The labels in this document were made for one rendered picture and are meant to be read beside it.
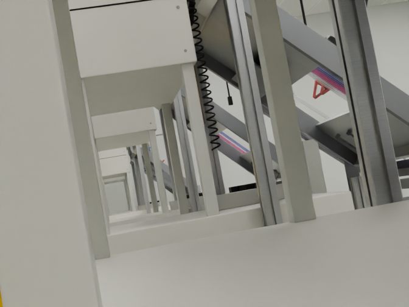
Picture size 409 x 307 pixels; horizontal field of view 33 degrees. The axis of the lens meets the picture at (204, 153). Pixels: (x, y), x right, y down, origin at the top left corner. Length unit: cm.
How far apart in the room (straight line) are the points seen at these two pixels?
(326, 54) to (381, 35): 908
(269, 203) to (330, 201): 17
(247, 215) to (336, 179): 863
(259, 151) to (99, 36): 48
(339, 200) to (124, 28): 68
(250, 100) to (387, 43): 923
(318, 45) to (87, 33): 57
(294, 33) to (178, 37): 29
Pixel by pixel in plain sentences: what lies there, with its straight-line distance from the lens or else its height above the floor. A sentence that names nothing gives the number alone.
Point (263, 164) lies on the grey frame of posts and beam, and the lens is 168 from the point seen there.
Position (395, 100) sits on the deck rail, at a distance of 184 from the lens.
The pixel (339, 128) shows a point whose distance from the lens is 234.
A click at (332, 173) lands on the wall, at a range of 1029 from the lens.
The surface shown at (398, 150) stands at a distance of 218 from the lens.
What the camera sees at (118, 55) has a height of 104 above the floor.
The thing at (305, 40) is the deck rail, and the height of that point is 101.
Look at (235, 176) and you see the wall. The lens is 993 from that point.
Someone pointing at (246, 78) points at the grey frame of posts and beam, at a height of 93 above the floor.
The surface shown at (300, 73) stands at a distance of 206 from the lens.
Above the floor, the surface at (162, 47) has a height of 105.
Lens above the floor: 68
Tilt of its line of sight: 3 degrees up
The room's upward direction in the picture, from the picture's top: 10 degrees counter-clockwise
